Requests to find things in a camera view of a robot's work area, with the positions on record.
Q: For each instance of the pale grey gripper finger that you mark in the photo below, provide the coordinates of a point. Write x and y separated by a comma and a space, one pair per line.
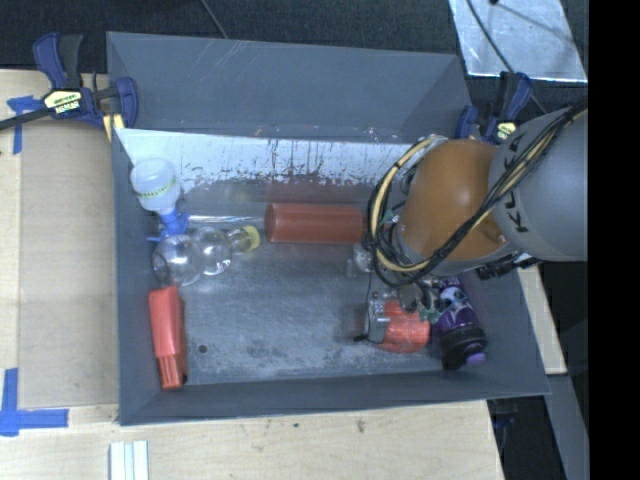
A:
379, 324

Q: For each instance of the orange ball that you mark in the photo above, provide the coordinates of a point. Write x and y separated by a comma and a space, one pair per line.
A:
407, 333

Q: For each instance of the purple bottle black cap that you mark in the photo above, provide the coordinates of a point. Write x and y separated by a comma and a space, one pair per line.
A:
462, 333

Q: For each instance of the red-brown flat block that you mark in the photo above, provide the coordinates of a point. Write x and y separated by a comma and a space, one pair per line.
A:
315, 223

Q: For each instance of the white spray bottle blue nozzle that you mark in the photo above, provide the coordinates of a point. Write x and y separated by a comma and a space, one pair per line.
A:
155, 183

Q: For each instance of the pale wood board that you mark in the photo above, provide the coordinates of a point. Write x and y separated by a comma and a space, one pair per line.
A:
65, 268

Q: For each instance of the orange-red plastic box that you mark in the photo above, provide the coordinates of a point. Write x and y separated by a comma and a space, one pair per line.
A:
167, 333

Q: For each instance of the clear glass bottle yellow cap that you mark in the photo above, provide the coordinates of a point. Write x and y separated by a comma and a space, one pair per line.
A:
200, 255

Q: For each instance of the grey metal bin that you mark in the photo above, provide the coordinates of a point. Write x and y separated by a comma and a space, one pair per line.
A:
280, 318

